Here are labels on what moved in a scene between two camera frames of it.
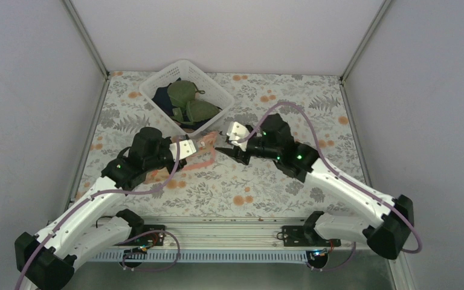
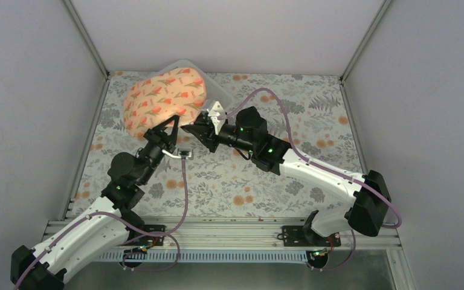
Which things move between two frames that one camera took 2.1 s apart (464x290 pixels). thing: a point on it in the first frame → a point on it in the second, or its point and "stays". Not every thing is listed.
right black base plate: (301, 235) stays
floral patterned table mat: (210, 184) stays
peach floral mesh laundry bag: (204, 154) → (153, 101)
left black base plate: (155, 239) stays
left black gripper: (182, 162) → (159, 139)
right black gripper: (232, 153) → (206, 136)
